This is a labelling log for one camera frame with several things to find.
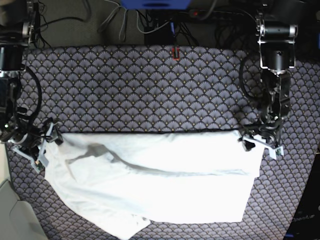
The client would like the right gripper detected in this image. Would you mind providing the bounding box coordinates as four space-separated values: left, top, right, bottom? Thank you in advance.
4 121 64 173

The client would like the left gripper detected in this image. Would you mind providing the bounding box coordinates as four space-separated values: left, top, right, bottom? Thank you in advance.
238 118 285 160

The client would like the white T-shirt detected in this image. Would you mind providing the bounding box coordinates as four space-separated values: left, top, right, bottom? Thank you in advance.
45 131 264 240

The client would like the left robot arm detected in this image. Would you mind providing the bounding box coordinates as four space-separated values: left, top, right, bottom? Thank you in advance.
239 0 308 159

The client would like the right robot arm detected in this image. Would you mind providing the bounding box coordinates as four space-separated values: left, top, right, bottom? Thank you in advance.
0 0 291 172

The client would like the grey plastic bin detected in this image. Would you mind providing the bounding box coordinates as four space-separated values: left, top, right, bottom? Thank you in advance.
0 179 48 240

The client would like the patterned fan-print table cloth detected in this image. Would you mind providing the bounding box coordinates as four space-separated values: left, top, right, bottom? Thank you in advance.
22 46 320 240

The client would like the red clip on cloth edge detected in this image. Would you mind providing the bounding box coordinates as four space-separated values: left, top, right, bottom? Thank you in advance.
172 47 180 61

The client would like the black adapter box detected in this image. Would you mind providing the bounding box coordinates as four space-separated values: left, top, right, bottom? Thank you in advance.
144 25 174 46

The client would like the black power strip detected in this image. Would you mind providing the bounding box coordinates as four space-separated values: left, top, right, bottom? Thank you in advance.
188 9 243 21

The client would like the blue box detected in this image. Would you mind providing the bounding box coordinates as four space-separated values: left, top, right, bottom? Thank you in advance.
120 0 191 10

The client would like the black OpenArm base plate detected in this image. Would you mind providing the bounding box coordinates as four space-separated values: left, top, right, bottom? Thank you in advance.
284 153 320 240

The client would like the grey cable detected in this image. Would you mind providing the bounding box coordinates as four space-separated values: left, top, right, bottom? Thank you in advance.
96 0 128 42

